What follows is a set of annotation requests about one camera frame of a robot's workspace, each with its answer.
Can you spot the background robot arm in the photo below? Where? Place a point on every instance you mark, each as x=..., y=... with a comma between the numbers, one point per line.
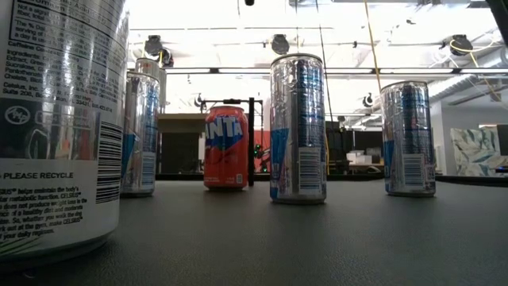
x=260, y=157

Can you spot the silver blue Red Bull can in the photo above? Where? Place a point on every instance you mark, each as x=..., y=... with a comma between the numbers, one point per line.
x=141, y=139
x=409, y=139
x=297, y=127

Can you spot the red background panel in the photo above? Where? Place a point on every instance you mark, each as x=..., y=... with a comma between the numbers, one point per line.
x=262, y=137

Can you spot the orange Fanta can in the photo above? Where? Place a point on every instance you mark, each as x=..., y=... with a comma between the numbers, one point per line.
x=226, y=155

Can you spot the suspended linear ceiling light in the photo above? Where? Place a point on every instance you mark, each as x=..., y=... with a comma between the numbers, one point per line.
x=416, y=71

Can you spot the white cardboard box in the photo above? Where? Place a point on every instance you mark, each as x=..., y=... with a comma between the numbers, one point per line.
x=359, y=159

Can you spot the black table mat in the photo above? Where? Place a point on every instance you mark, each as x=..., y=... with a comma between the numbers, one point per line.
x=278, y=238

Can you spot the black monitor screen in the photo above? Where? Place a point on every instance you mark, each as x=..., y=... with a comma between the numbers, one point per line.
x=503, y=139

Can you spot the wooden shelf with black frame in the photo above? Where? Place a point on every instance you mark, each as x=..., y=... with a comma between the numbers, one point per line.
x=180, y=123

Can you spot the silver ventilation duct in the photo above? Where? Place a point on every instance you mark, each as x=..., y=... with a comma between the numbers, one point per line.
x=456, y=79

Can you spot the patterned wall panel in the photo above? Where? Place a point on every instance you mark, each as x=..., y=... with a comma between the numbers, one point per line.
x=474, y=153

